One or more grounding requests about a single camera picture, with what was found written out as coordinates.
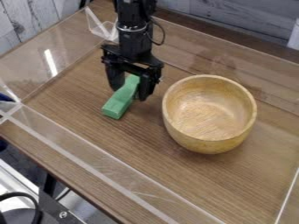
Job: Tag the clear acrylic tray enclosure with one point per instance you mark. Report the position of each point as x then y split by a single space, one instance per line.
123 163

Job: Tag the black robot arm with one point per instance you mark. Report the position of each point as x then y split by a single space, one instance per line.
135 16

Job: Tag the black metal bracket with screw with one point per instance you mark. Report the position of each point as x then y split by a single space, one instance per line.
54 212

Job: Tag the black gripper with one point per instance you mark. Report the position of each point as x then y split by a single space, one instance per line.
131 56

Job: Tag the green rectangular block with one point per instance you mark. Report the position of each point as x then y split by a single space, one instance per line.
122 98

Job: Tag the blue object at left edge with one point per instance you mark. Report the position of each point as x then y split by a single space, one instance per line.
6 98

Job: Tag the light wooden bowl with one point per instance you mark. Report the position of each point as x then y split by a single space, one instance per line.
208 113

